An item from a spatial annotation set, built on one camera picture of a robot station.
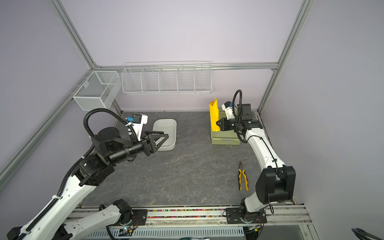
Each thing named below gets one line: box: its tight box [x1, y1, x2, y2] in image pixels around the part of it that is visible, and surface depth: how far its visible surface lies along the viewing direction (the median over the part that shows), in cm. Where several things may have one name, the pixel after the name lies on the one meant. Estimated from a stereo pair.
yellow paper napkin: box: [209, 98, 221, 132], surface depth 86 cm
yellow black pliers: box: [238, 161, 249, 192], surface depth 88 cm
